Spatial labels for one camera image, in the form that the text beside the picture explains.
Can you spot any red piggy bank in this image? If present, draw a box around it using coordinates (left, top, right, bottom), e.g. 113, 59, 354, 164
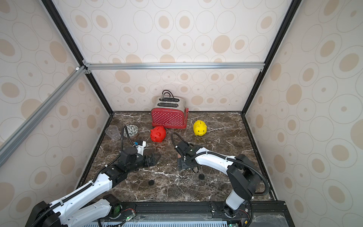
150, 126, 166, 143

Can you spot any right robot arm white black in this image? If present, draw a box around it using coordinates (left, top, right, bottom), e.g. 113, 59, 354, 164
175, 141, 269, 217

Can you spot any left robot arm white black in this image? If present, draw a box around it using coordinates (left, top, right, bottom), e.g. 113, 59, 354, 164
26, 147, 161, 227

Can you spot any yellow piggy bank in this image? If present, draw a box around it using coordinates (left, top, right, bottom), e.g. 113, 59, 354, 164
193, 120, 208, 136

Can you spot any patterned ceramic bowl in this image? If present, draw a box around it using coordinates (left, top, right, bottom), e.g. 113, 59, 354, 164
126, 124, 139, 138

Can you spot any clear plastic cup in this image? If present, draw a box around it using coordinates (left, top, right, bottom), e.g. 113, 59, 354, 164
105, 125, 121, 141

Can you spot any red polka dot toaster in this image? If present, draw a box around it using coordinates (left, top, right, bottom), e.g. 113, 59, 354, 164
151, 96, 189, 129

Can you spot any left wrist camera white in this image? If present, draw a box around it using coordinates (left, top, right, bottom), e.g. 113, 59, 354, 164
134, 140, 147, 156

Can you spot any black toaster cable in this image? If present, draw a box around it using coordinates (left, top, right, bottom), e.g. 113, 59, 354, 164
160, 89, 176, 100

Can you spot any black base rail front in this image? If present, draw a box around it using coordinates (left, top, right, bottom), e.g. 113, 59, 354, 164
50, 201, 296, 227

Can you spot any aluminium rail left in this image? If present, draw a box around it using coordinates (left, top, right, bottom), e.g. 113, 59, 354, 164
1, 66, 86, 165

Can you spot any aluminium rail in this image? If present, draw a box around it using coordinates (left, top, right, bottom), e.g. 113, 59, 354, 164
1, 66, 86, 165
86, 62, 265, 70

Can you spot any aluminium rail back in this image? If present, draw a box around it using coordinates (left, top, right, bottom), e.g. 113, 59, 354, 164
86, 62, 265, 70

